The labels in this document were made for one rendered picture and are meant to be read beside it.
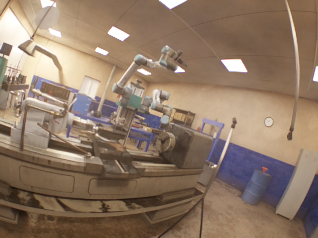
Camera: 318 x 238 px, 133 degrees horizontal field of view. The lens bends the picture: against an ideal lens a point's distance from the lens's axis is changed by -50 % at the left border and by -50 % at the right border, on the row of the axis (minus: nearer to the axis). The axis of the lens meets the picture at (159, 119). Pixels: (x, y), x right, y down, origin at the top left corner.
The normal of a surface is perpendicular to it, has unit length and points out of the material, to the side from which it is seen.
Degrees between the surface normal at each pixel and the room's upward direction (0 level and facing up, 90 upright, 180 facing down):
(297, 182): 90
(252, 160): 90
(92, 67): 90
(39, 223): 0
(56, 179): 90
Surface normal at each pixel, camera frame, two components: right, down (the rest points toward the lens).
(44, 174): 0.58, 0.22
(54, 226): 0.33, -0.94
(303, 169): -0.75, -0.25
